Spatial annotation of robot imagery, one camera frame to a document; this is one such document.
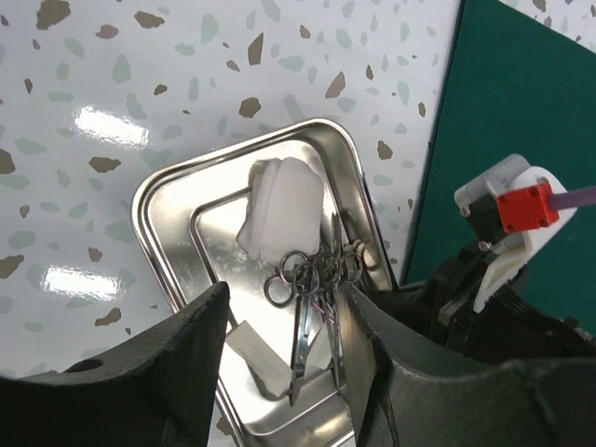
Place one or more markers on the long steel scissors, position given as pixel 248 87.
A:
pixel 337 264

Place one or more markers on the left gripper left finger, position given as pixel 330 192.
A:
pixel 155 389

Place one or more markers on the stainless steel tray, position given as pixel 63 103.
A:
pixel 187 217

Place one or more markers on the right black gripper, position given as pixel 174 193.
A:
pixel 507 327

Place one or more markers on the top steel scissors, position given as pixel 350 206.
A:
pixel 299 273

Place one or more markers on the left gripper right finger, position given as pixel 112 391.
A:
pixel 404 390

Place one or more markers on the white paper strip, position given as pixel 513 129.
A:
pixel 271 371
pixel 319 354

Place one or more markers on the green surgical drape cloth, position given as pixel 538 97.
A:
pixel 513 86

